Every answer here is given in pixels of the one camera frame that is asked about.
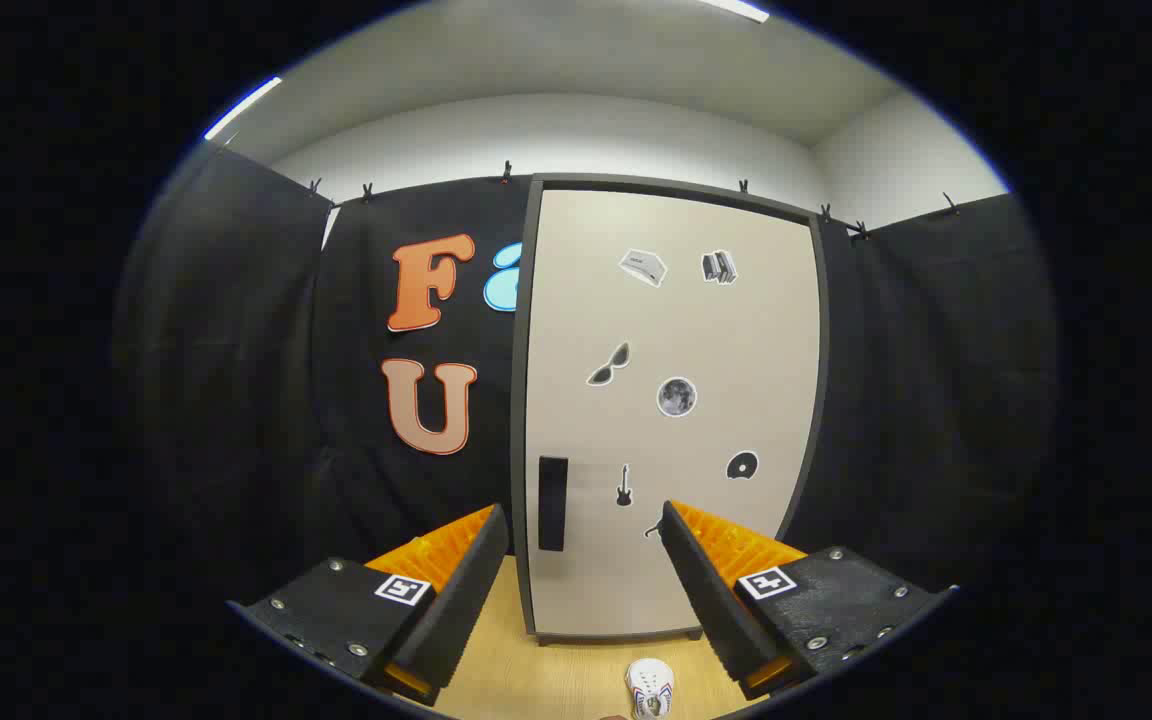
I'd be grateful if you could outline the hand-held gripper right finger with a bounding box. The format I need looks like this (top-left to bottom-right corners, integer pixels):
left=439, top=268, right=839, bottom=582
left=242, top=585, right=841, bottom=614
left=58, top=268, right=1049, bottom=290
left=658, top=500, right=959, bottom=701

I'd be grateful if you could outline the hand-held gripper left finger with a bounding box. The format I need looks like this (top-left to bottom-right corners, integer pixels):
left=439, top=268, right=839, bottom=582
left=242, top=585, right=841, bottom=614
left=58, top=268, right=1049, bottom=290
left=228, top=503, right=510, bottom=706

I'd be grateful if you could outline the white striped shoe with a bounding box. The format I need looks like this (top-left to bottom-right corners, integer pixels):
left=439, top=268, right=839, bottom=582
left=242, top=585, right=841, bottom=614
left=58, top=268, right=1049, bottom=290
left=626, top=658, right=675, bottom=719

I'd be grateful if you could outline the dark grey shoe cabinet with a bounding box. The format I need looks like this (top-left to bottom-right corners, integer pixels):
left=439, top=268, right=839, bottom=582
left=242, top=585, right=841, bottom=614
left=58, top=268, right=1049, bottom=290
left=511, top=175, right=832, bottom=646

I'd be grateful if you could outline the black backdrop cloth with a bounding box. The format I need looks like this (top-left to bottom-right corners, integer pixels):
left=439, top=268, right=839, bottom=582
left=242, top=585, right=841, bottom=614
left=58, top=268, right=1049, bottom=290
left=111, top=140, right=1062, bottom=601

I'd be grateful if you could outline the long ceiling light strip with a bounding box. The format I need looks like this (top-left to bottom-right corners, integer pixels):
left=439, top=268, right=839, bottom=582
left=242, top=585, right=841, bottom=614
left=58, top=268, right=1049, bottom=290
left=204, top=77, right=283, bottom=141

